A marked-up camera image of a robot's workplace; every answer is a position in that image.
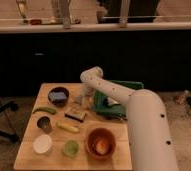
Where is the green plastic tray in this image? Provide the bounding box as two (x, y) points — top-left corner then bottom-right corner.
(93, 80), (144, 120)

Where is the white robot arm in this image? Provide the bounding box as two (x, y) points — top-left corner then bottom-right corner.
(80, 66), (179, 171)

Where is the blue sponge in bowl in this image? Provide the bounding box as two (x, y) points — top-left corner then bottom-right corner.
(50, 92), (67, 102)

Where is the green cup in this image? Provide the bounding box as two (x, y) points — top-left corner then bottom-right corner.
(62, 140), (79, 157)

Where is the wooden folding table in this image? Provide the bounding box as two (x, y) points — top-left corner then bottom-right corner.
(14, 83), (132, 171)

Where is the small metal cup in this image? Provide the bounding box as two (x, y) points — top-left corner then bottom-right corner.
(37, 116), (52, 134)

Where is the orange bowl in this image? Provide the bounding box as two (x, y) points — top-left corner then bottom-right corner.
(85, 128), (116, 161)

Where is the black office chair base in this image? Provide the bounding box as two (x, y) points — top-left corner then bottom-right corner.
(0, 101), (19, 143)

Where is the white cup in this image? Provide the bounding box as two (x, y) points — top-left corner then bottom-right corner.
(33, 134), (53, 155)

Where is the dark brown bowl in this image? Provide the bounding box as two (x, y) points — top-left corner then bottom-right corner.
(48, 87), (69, 107)

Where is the orange fruit in bowl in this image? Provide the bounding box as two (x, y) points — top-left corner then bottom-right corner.
(94, 139), (109, 155)

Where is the brown black block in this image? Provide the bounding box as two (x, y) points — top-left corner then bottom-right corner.
(65, 107), (86, 122)

